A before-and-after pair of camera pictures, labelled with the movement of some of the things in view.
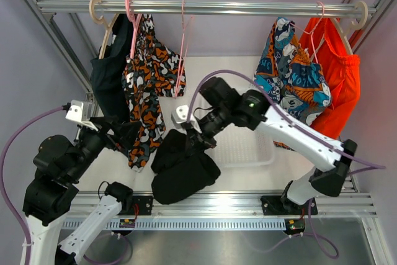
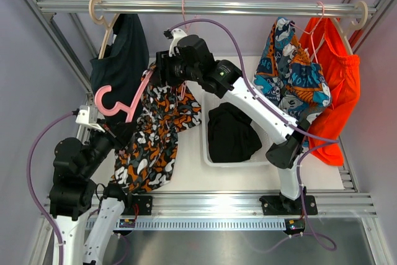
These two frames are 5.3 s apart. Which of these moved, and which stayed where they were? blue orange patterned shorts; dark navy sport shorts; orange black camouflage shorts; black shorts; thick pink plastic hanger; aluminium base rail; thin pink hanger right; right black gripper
Moved: black shorts; orange black camouflage shorts; right black gripper; thick pink plastic hanger
Stayed: dark navy sport shorts; blue orange patterned shorts; aluminium base rail; thin pink hanger right
